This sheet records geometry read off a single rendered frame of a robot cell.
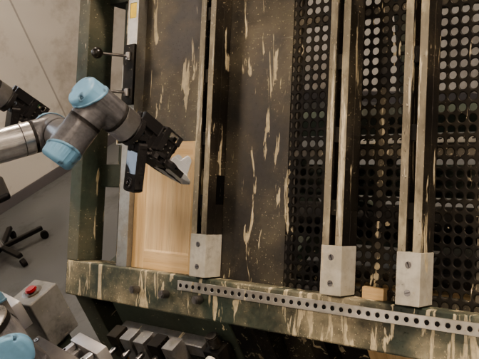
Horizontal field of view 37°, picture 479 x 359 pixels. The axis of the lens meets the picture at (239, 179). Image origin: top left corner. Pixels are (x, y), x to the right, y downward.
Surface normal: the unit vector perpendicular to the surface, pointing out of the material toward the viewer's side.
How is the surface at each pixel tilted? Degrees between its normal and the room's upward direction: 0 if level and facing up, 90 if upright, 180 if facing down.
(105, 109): 96
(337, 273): 55
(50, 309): 90
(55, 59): 90
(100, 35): 90
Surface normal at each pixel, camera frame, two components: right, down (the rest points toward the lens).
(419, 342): -0.64, -0.05
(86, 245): 0.77, 0.01
